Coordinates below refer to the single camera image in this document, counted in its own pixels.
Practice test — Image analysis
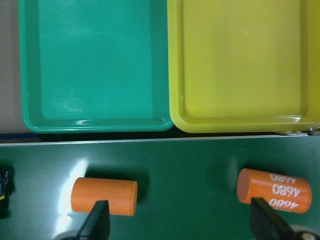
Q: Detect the orange cylinder with 4680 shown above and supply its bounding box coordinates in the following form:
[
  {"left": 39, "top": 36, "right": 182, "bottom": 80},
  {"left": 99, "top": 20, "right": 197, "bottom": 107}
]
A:
[{"left": 236, "top": 168, "right": 312, "bottom": 214}]

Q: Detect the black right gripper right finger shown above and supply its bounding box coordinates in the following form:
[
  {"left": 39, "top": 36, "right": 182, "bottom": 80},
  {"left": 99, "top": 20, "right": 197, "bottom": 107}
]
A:
[{"left": 250, "top": 197, "right": 295, "bottom": 240}]

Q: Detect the yellow plastic tray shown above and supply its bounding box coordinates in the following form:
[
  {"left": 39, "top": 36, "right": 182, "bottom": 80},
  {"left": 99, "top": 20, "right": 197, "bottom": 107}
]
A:
[{"left": 167, "top": 0, "right": 320, "bottom": 133}]

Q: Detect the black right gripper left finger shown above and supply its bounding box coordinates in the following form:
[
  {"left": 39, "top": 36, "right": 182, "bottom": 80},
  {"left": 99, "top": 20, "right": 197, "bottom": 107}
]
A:
[{"left": 77, "top": 200, "right": 111, "bottom": 240}]

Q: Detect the green conveyor belt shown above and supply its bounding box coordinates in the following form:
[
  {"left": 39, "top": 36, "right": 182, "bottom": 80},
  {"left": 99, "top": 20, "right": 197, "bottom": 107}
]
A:
[{"left": 0, "top": 131, "right": 320, "bottom": 240}]

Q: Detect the plain orange cylinder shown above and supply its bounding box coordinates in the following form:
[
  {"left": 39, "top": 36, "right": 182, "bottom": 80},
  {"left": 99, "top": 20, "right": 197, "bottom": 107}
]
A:
[{"left": 70, "top": 177, "right": 138, "bottom": 216}]

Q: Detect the green plastic tray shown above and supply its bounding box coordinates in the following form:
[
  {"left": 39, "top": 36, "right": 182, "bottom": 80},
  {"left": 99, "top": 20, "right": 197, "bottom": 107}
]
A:
[{"left": 18, "top": 0, "right": 173, "bottom": 134}]

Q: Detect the green push button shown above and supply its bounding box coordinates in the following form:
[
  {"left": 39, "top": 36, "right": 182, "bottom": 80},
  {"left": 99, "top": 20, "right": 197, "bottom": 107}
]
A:
[{"left": 0, "top": 164, "right": 15, "bottom": 219}]

